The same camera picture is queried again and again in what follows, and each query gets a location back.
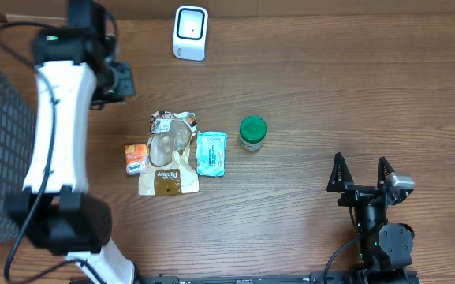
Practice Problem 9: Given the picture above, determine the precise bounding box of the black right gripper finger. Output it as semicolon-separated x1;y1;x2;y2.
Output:
326;152;354;192
377;157;395;186

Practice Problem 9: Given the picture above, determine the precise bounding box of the orange white small packet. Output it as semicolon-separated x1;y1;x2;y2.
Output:
125;144;149;175

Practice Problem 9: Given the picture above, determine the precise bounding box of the green lid jar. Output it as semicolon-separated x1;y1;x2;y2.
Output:
239;115;267;151

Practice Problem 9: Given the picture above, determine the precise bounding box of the beige snack bag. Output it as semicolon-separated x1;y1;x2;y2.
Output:
138;110;199;196

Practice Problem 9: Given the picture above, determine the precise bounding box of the green toilet tissue pack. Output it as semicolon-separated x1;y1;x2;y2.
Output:
196;131;227;177

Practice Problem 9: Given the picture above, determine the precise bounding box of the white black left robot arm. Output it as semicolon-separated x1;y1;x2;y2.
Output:
4;0;140;283

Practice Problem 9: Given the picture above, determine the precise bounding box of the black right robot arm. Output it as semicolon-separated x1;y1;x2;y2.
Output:
323;152;419;283

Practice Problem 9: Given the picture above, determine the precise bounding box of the white barcode scanner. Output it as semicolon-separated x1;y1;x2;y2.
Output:
172;6;209;62

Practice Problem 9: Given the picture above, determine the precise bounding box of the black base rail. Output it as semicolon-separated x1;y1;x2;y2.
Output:
69;270;421;284

